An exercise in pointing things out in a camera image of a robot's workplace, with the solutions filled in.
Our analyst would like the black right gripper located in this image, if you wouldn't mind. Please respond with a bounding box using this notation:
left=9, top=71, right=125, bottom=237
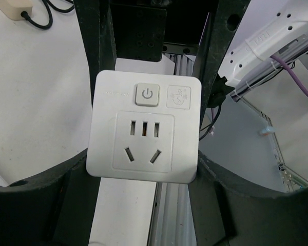
left=73, top=0, right=251, bottom=108

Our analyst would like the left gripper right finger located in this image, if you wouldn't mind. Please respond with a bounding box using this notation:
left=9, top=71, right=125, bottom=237
left=188, top=153, right=308, bottom=245

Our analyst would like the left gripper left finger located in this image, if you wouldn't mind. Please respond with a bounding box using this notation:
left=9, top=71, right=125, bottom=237
left=0, top=150, right=100, bottom=245

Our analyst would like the white cube socket adapter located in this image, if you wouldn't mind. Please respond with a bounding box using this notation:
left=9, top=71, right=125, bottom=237
left=86, top=70, right=201, bottom=184

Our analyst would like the beige red power strip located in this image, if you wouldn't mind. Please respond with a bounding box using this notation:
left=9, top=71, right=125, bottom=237
left=0, top=0, right=33, bottom=21

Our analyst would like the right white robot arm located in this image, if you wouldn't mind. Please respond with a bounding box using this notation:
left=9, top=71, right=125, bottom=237
left=74, top=1, right=308, bottom=108

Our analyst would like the aluminium front rail frame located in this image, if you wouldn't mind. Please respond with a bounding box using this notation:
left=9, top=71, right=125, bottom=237
left=150, top=55, right=308, bottom=245

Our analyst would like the black power cord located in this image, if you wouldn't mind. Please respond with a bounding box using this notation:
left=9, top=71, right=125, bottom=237
left=20, top=0, right=76, bottom=30

